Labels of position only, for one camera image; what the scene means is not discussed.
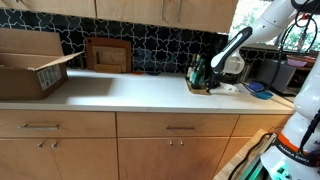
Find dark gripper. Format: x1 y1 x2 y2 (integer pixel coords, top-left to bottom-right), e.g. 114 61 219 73
205 70 224 94

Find wooden sauce tray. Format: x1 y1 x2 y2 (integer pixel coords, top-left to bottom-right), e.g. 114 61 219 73
185 78 212 96

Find green glass bottle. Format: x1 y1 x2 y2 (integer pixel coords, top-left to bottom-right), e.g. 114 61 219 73
194 58 207 90

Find white crumpled cloth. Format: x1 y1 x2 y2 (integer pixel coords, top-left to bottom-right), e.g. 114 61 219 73
218 82 241 94

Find pale oil bottle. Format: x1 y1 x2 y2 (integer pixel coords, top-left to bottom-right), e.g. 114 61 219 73
186 54 196 84

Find dark slim bottle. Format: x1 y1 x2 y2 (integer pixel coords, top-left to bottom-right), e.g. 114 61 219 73
194 54 202 69

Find metal kitchen container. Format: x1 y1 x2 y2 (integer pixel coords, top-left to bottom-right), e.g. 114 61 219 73
241 63 255 83

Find blue bowl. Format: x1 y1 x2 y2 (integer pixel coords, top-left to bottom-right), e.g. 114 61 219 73
250 89 275 101
248 81 265 92

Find light wood drawer front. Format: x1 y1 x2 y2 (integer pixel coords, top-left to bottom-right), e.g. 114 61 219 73
116 112 240 138
0 110 117 139
231 114 291 137

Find small blue plate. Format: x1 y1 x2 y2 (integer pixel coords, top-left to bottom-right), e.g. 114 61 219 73
146 70 163 77

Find light wood lower cabinet door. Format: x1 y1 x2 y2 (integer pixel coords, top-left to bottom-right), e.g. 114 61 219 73
0 138 63 180
214 136 252 175
117 137 178 180
175 137 231 180
48 138 120 180

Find light wood cabinet door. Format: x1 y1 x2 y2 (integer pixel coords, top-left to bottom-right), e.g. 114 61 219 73
0 0 97 19
175 137 231 180
48 138 120 180
95 0 165 26
117 137 178 180
214 136 252 175
162 0 240 34
0 138 63 180

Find grey box appliance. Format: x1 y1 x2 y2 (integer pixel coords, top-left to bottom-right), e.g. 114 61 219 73
255 59 297 92

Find light wood upper cabinet door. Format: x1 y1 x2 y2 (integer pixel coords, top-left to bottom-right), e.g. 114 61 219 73
162 0 240 34
0 0 97 19
95 0 165 26

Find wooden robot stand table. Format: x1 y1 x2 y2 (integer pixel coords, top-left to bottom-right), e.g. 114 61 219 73
213 129 279 180

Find pink bowl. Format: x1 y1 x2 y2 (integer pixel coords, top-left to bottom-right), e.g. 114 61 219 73
286 58 308 69

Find small wooden board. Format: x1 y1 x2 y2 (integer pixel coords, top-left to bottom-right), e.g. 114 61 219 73
93 63 123 75

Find light wood cutting board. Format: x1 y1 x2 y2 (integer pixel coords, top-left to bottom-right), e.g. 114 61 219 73
91 45 128 73

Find large dark brown cutting board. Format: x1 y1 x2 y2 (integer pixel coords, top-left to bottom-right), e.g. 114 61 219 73
85 36 133 74

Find open cardboard box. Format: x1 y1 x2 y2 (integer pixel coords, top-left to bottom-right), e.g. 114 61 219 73
0 28 85 101

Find metal drawer bar handle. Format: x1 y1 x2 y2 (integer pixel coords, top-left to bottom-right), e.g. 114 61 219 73
18 123 61 131
165 125 197 131

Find window with dark frame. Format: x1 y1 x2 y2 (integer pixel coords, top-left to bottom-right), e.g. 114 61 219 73
229 0 320 54

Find aluminium mounting rail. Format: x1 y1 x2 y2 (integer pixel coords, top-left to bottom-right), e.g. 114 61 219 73
238 133 279 180

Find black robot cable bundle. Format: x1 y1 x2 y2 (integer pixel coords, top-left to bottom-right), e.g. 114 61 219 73
241 0 320 156

